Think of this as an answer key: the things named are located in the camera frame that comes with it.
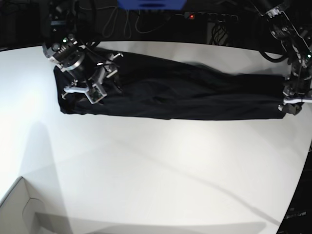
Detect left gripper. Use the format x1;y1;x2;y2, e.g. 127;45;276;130
278;76;312;115

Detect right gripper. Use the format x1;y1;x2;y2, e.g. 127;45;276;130
61;53;123;98

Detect black t-shirt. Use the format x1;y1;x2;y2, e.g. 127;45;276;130
58;52;285;120

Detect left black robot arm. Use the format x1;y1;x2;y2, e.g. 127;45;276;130
250;0;312;116

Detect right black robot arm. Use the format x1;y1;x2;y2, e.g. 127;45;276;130
42;0;123;104

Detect blue plastic bin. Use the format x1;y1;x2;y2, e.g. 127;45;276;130
117;0;187;10

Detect black power strip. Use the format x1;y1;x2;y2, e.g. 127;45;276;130
183;12;239;23

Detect white cardboard box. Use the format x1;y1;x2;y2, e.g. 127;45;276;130
0;176;74;234

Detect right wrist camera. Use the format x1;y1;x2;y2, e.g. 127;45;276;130
86;85;107;104

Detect grey cables on floor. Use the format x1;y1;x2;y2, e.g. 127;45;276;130
80;0;176;39

